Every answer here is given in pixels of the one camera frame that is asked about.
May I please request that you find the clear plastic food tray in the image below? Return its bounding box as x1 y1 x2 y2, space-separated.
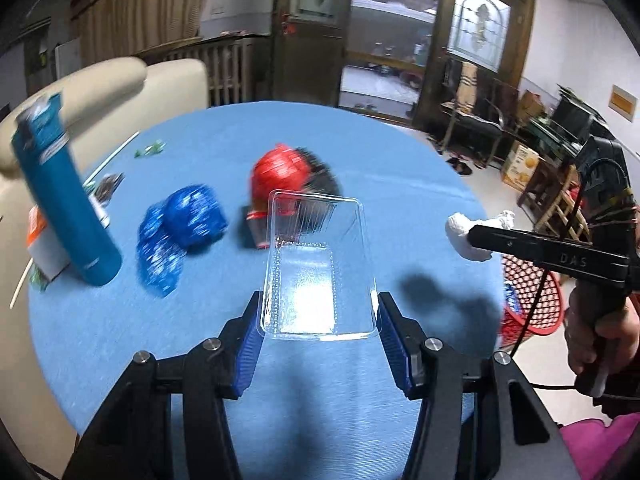
259 191 378 341

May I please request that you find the white tissue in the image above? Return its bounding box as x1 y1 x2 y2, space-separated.
445 210 515 262

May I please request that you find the red plastic bag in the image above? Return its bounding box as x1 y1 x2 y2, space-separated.
245 144 311 249

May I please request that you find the red and white medicine box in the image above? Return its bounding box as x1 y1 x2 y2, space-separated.
26 206 70 282

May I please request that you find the right hand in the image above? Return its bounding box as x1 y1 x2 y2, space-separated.
564 282 639 375

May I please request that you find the red plastic mesh basket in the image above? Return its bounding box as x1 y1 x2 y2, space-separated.
499 255 565 348

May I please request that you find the wooden chair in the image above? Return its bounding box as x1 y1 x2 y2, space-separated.
518 159 579 236

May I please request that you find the yellow cardboard box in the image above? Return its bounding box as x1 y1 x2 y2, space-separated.
500 142 539 192

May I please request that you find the blue crumpled plastic bag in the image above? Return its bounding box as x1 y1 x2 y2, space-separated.
137 184 229 298

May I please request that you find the pair of dark slippers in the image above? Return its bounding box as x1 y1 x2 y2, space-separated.
447 157 473 177

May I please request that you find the blue tablecloth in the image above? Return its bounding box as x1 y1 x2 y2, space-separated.
28 102 503 479

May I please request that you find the black metal armchair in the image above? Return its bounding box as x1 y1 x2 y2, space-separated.
438 55 518 167

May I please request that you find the pink sleeve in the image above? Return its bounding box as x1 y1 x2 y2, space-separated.
560 413 639 479

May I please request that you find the silver foil wrapper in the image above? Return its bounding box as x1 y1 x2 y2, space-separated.
93 174 125 206

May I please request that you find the green candy wrapper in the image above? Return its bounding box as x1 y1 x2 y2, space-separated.
134 140 165 158

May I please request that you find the white drinking straw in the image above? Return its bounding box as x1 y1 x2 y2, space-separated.
82 130 141 186

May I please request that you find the wooden radiator cover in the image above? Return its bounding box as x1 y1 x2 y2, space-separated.
136 32 270 106

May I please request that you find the cream leather sofa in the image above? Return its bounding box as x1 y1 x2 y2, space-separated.
1 58 210 477

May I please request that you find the teal cylindrical bottle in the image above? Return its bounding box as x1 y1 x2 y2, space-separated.
11 93 122 287

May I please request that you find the wooden glass door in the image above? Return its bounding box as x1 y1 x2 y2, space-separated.
270 0 352 107

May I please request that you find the beige curtain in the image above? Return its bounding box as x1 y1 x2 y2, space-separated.
70 0 206 65

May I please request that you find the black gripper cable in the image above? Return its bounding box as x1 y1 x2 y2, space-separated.
508 159 640 401

